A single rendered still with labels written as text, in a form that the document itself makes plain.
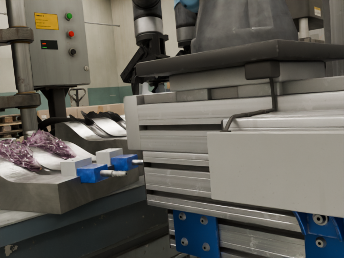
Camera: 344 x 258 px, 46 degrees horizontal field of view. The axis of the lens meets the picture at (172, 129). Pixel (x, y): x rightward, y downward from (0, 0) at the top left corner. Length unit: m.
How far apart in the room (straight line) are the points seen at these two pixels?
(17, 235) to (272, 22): 0.53
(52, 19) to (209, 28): 1.41
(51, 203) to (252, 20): 0.45
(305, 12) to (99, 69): 6.18
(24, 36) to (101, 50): 8.49
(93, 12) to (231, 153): 9.82
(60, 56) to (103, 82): 8.16
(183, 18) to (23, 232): 0.81
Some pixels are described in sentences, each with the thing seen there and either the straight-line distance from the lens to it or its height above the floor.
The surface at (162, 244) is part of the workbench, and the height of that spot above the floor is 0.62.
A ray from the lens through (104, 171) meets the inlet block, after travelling 0.76.
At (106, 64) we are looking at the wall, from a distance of 10.16.
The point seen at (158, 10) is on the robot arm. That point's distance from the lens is 1.07.
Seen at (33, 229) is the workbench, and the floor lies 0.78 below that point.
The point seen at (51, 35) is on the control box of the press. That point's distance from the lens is 1.88.
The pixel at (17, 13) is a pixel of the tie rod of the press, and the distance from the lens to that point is 1.68.
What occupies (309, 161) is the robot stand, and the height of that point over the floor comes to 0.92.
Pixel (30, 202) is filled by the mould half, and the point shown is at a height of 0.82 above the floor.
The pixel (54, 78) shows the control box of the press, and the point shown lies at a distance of 1.85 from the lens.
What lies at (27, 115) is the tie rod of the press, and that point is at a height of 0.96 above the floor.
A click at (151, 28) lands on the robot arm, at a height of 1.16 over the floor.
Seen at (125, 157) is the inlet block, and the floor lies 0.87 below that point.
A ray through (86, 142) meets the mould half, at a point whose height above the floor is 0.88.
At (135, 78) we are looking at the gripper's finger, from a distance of 1.01.
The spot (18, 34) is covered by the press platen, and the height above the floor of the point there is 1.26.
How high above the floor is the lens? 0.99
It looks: 5 degrees down
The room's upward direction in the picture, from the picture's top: 5 degrees counter-clockwise
